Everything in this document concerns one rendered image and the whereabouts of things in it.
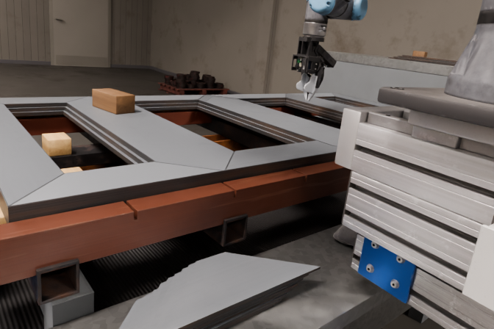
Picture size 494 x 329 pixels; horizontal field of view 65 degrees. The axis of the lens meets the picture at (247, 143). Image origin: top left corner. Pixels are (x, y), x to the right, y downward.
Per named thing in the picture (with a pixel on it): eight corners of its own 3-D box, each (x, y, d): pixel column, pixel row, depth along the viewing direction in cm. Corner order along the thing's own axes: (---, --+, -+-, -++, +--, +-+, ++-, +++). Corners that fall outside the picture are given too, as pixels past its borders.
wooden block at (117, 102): (91, 106, 110) (91, 88, 109) (110, 104, 115) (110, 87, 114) (115, 114, 103) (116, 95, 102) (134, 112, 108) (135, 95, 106)
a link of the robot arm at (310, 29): (314, 23, 132) (333, 25, 126) (312, 37, 133) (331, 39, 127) (299, 21, 127) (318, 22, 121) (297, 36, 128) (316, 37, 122)
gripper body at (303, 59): (290, 72, 131) (295, 34, 128) (307, 72, 136) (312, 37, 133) (306, 75, 125) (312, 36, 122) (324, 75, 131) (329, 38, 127)
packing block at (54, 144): (42, 149, 92) (41, 133, 91) (65, 147, 95) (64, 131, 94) (48, 156, 88) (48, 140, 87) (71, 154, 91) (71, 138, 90)
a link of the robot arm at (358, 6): (351, 18, 112) (317, 17, 118) (366, 22, 120) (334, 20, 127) (356, -10, 110) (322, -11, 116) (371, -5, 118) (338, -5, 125)
